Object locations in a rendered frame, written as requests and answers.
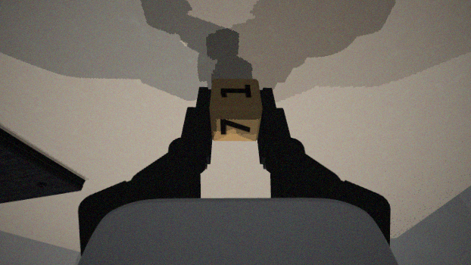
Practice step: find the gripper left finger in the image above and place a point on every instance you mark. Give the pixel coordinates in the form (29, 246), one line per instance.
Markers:
(177, 174)

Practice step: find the tan number cube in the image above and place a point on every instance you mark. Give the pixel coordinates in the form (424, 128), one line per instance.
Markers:
(235, 109)

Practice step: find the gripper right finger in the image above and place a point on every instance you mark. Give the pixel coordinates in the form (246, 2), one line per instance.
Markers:
(294, 174)

